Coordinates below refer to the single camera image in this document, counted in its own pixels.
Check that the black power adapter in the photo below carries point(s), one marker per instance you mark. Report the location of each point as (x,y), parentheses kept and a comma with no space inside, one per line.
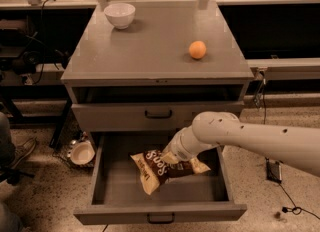
(273,170)

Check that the open grey lower drawer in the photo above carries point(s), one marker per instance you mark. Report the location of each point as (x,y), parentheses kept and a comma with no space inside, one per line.
(116,195)

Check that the grey drawer cabinet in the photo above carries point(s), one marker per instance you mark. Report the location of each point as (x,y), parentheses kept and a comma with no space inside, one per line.
(149,62)

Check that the brown chip bag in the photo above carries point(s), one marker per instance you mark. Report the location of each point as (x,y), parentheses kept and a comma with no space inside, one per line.
(154,172)

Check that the orange fruit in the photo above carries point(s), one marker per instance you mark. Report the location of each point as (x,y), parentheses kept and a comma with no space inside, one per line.
(197,49)

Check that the grey shoe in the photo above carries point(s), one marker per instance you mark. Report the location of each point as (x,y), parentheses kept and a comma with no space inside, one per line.
(23,151)

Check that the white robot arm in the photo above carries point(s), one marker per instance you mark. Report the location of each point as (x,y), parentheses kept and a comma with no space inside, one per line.
(297,147)

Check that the white bowl on floor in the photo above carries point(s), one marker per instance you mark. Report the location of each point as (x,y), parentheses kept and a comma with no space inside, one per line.
(82,153)

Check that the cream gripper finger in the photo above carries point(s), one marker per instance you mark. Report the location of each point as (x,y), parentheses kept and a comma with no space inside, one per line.
(198,166)
(169,158)

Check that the closed grey upper drawer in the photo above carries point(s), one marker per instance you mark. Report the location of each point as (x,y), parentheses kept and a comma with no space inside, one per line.
(145,116)

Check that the white bowl on cabinet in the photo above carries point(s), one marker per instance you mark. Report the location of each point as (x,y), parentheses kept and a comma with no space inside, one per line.
(120,15)

